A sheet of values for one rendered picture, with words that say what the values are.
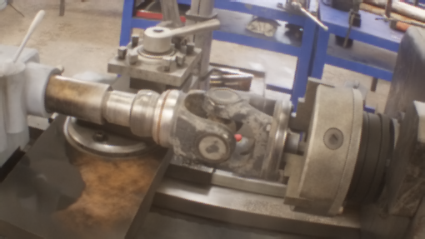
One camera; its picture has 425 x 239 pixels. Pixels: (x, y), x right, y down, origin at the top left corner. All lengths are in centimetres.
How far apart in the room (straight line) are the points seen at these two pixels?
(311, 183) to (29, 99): 58
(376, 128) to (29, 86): 69
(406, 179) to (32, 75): 75
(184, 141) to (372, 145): 34
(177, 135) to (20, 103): 35
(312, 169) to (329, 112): 10
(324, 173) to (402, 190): 18
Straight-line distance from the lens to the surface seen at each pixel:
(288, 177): 89
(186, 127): 90
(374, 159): 88
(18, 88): 101
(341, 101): 87
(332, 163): 83
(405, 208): 76
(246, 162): 93
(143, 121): 94
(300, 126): 92
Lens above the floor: 157
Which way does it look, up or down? 29 degrees down
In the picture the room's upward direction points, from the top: 8 degrees clockwise
